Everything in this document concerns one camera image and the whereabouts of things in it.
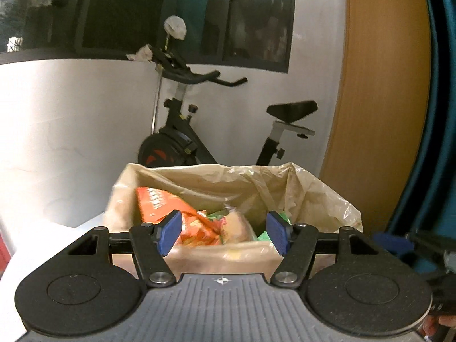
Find orange wooden panel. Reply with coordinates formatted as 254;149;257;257
319;0;437;235

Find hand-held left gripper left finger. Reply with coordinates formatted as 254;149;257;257
66;210;183;288

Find metal pole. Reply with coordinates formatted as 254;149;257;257
151;39;170;137

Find person's right hand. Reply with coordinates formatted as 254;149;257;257
422;314;456;339

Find crumpled white rag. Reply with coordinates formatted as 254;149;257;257
126;43;154;61

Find orange snack packet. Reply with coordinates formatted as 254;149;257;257
136;186;223;247

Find white plastic bag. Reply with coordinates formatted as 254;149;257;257
163;15;187;41

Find yellow bread packet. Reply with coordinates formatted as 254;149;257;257
217;209;258;245

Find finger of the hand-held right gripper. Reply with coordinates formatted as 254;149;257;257
372;232;414;259

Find black exercise bike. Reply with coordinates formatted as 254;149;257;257
137;44;318;167

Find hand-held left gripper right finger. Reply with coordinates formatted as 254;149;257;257
266;211;380;288

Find dark framed window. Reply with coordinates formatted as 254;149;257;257
0;0;298;75

